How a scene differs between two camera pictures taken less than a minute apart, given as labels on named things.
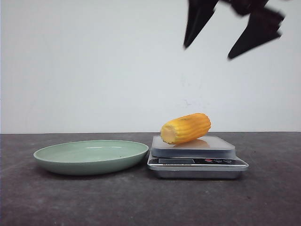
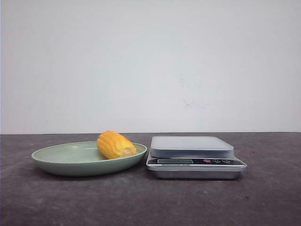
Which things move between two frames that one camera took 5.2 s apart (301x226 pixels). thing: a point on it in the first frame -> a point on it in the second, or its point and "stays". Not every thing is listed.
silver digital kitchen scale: [213, 157] stays
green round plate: [90, 157] stays
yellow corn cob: [186, 128] -> [112, 145]
